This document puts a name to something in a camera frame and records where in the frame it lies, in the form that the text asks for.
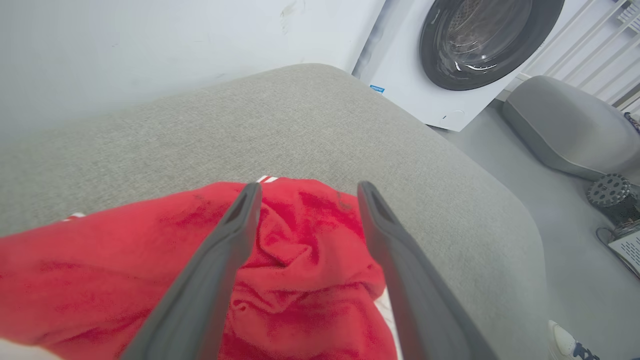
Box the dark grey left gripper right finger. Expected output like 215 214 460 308
357 181 497 360

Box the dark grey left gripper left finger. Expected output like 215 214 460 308
120 182 263 360

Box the red garment with white trim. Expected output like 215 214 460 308
0 175 404 360

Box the white sneaker with dark laces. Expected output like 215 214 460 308
547 320 601 360

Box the white vented device box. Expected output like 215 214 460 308
607 230 640 279

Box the black perforated round wheel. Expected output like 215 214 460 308
586 173 632 209

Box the grey bean bag cushion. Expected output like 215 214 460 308
502 75 640 182

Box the white washing machine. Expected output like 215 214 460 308
352 0 597 132

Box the dark round washing machine door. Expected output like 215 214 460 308
419 0 566 92

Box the white slatted rack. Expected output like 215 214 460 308
505 0 640 109

